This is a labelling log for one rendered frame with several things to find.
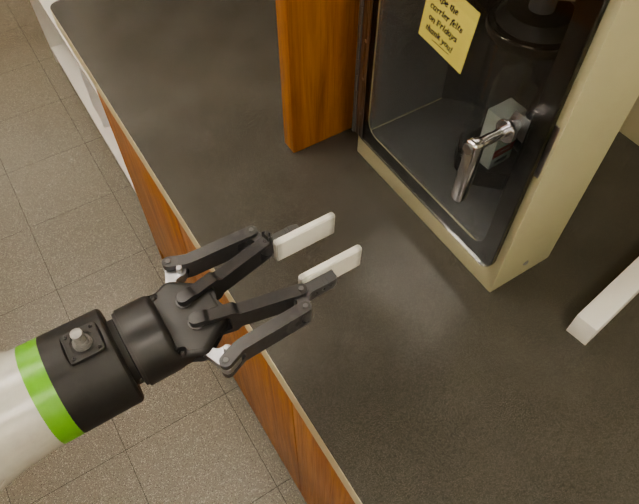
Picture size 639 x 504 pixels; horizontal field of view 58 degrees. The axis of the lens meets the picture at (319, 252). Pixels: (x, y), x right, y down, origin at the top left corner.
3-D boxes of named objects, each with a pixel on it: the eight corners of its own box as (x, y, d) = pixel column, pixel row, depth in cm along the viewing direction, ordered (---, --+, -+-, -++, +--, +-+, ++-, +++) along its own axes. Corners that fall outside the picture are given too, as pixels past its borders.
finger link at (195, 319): (186, 312, 52) (189, 325, 51) (305, 277, 54) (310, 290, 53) (192, 331, 55) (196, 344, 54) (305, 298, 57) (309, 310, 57)
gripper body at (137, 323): (134, 373, 46) (237, 318, 49) (96, 294, 50) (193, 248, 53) (154, 405, 53) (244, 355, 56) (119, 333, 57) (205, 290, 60)
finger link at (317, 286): (286, 292, 54) (303, 316, 53) (331, 268, 56) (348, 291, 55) (286, 300, 56) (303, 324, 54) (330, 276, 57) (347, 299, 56)
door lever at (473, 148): (494, 190, 66) (479, 175, 67) (519, 128, 58) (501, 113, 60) (458, 209, 65) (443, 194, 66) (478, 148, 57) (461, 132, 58)
